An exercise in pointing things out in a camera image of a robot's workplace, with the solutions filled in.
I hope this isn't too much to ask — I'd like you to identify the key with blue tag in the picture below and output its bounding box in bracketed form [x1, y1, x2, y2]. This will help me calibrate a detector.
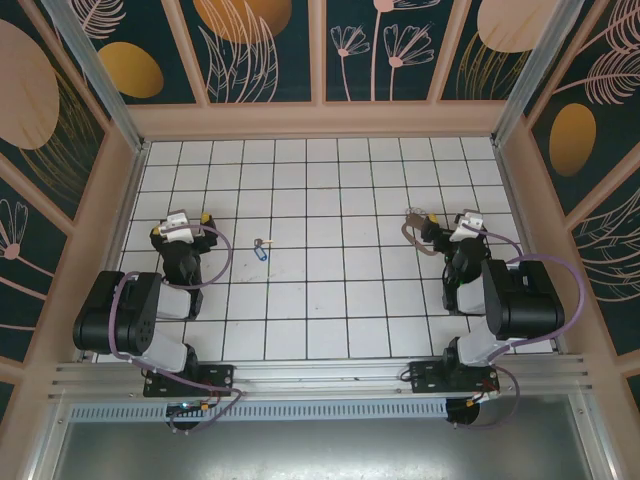
[252, 237, 275, 264]

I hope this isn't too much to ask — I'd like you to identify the grey slotted cable duct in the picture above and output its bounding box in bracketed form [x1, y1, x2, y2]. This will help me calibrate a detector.
[66, 399, 450, 422]

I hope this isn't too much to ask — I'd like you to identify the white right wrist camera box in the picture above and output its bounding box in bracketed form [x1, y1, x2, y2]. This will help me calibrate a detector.
[453, 210, 487, 242]

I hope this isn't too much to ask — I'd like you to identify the yellow power connector with wires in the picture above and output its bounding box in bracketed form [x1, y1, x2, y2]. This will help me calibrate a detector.
[463, 388, 501, 409]

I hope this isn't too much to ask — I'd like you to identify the aluminium corner post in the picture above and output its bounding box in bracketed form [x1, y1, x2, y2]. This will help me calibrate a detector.
[490, 0, 575, 147]
[40, 0, 151, 154]

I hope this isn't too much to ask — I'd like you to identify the aluminium side rail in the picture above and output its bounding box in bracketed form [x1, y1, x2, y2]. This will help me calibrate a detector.
[74, 142, 151, 364]
[492, 139, 569, 354]

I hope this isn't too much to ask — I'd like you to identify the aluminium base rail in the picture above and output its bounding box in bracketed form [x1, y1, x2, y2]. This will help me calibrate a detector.
[48, 353, 587, 402]

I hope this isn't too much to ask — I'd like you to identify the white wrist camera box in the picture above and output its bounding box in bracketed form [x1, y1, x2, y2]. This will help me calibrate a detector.
[453, 210, 487, 242]
[163, 210, 202, 245]

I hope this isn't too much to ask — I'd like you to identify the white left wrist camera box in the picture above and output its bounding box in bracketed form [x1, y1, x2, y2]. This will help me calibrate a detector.
[163, 210, 202, 245]

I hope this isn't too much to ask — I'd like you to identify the galvanised metal sheet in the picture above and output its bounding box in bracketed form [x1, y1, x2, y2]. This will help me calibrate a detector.
[49, 394, 616, 480]

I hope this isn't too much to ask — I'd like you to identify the small circuit board with wires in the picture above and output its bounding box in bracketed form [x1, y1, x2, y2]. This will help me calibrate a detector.
[167, 398, 215, 419]

